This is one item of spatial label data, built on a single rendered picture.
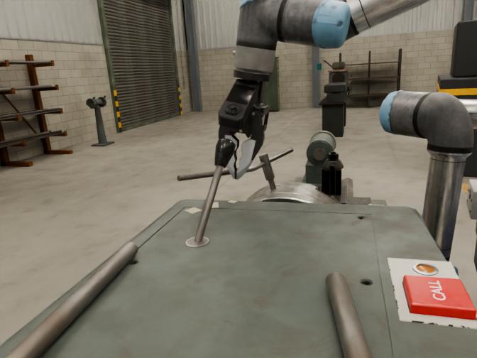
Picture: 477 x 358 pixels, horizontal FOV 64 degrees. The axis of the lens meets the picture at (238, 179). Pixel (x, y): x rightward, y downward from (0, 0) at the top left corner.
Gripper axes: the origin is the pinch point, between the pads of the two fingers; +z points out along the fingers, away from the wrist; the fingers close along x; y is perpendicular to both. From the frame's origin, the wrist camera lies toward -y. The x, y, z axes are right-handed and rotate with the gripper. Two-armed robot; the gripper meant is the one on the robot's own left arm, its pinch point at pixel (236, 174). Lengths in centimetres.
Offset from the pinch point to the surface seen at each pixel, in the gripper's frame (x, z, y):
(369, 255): -25.2, 0.1, -21.7
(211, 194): -0.9, -1.9, -18.0
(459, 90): -156, -11, 470
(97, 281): 6.2, 4.5, -37.0
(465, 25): -151, -89, 509
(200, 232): -0.8, 3.4, -21.0
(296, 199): -12.4, 4.9, 6.4
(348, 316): -22.0, -1.5, -38.9
